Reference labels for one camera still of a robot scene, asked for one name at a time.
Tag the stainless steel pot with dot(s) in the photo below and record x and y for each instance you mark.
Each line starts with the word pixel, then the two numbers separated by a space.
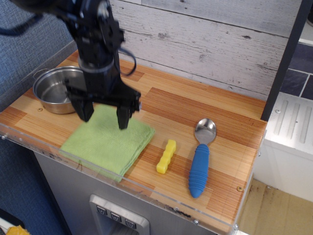
pixel 50 88

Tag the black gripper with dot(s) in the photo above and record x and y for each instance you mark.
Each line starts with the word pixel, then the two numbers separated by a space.
pixel 104 85

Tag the green towel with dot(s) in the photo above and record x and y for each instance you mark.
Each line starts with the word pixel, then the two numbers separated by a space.
pixel 109 150

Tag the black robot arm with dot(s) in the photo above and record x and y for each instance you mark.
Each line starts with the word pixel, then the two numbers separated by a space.
pixel 98 38

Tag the clear acrylic table edge guard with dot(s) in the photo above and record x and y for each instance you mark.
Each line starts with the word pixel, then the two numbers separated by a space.
pixel 72 183

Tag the yellow object bottom left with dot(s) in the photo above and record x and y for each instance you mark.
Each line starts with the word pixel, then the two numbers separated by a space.
pixel 17 230

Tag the silver dispenser button panel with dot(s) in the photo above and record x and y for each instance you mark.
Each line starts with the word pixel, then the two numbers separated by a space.
pixel 112 219

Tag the blue handled metal spoon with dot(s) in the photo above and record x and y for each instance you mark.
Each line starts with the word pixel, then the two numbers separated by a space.
pixel 205 133

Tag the dark right shelf post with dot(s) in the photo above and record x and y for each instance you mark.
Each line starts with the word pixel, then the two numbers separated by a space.
pixel 296 31

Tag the white toy sink unit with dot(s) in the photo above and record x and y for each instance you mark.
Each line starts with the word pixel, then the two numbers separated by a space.
pixel 285 159

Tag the yellow plastic toy block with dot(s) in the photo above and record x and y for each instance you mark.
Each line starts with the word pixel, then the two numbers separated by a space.
pixel 165 159

